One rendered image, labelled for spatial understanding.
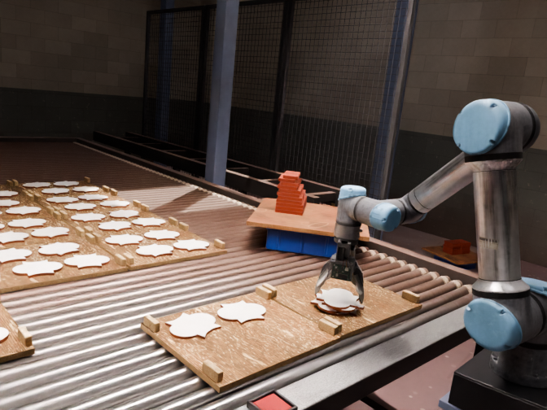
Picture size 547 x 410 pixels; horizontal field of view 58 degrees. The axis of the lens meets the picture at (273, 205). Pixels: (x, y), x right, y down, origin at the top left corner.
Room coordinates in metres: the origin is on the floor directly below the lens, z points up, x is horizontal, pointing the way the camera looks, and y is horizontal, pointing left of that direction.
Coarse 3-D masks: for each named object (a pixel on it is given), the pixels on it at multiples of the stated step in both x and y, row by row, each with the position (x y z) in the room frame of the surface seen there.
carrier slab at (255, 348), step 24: (192, 312) 1.28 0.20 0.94; (216, 312) 1.30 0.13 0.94; (288, 312) 1.34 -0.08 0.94; (168, 336) 1.13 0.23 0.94; (216, 336) 1.16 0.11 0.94; (240, 336) 1.17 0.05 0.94; (264, 336) 1.19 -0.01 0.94; (288, 336) 1.20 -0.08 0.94; (312, 336) 1.21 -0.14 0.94; (336, 336) 1.23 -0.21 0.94; (192, 360) 1.03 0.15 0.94; (216, 360) 1.04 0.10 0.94; (240, 360) 1.05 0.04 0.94; (264, 360) 1.07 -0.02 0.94; (288, 360) 1.09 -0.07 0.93; (216, 384) 0.95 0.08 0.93
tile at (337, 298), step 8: (336, 288) 1.49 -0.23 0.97; (320, 296) 1.41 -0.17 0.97; (328, 296) 1.42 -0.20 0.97; (336, 296) 1.42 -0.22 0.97; (344, 296) 1.43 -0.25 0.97; (352, 296) 1.43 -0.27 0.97; (328, 304) 1.36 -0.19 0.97; (336, 304) 1.36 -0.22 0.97; (344, 304) 1.37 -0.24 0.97; (352, 304) 1.37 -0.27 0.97
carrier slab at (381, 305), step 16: (288, 288) 1.53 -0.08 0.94; (304, 288) 1.54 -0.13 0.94; (352, 288) 1.59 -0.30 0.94; (368, 288) 1.60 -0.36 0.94; (384, 288) 1.62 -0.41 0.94; (288, 304) 1.40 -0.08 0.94; (304, 304) 1.41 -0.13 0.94; (368, 304) 1.46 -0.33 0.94; (384, 304) 1.48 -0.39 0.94; (400, 304) 1.49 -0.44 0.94; (416, 304) 1.50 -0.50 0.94; (336, 320) 1.33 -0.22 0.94; (352, 320) 1.34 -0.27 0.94; (368, 320) 1.35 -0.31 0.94; (384, 320) 1.37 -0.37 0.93
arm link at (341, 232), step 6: (336, 228) 1.38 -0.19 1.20; (342, 228) 1.37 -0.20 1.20; (348, 228) 1.36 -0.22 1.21; (354, 228) 1.36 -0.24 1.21; (336, 234) 1.38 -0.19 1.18; (342, 234) 1.37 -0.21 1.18; (348, 234) 1.36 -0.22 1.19; (354, 234) 1.36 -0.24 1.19; (342, 240) 1.37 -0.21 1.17; (348, 240) 1.37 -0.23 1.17; (354, 240) 1.37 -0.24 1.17
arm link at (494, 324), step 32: (480, 128) 1.04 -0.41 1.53; (512, 128) 1.03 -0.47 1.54; (480, 160) 1.04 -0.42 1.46; (512, 160) 1.02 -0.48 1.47; (480, 192) 1.05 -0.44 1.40; (512, 192) 1.03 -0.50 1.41; (480, 224) 1.04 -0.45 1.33; (512, 224) 1.01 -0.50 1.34; (480, 256) 1.03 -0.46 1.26; (512, 256) 1.00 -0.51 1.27; (480, 288) 1.00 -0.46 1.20; (512, 288) 0.97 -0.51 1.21; (480, 320) 0.98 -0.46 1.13; (512, 320) 0.94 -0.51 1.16
